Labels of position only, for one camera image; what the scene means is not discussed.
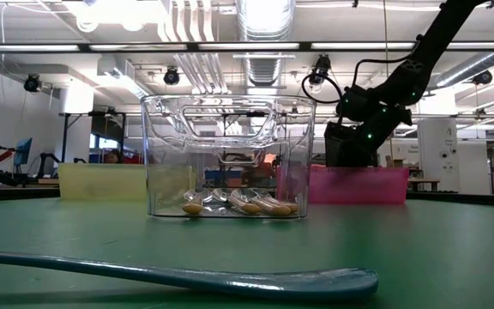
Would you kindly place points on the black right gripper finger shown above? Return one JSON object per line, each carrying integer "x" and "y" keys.
{"x": 352, "y": 152}

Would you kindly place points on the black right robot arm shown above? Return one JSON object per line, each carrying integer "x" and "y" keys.
{"x": 437, "y": 30}

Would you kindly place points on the black computer monitor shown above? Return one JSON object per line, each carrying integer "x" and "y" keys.
{"x": 329, "y": 161}

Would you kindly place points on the pink plastic bin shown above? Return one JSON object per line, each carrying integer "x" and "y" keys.
{"x": 358, "y": 186}

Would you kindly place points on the white pillar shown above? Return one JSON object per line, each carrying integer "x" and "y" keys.
{"x": 437, "y": 146}

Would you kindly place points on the small background table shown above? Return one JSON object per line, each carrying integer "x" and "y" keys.
{"x": 425, "y": 182}

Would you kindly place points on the green table mat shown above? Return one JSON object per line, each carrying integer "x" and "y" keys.
{"x": 401, "y": 257}

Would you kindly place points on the clear plastic bin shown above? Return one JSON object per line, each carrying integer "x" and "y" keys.
{"x": 165, "y": 129}

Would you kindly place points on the person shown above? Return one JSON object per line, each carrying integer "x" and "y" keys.
{"x": 112, "y": 156}

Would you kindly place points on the yellow plastic bin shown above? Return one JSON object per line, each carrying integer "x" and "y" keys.
{"x": 101, "y": 182}

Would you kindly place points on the small blue-screen monitor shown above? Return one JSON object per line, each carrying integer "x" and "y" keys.
{"x": 23, "y": 151}

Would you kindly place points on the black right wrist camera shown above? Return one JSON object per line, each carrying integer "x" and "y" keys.
{"x": 354, "y": 103}

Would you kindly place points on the black overhead rig camera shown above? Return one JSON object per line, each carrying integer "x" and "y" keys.
{"x": 321, "y": 68}

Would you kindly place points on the black ceiling camera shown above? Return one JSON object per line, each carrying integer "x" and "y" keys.
{"x": 32, "y": 83}
{"x": 171, "y": 77}
{"x": 483, "y": 77}

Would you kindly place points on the black overhead frame bar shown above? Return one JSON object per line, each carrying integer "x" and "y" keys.
{"x": 193, "y": 46}

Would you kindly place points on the black standing desk frame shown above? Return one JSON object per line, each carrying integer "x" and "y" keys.
{"x": 64, "y": 137}

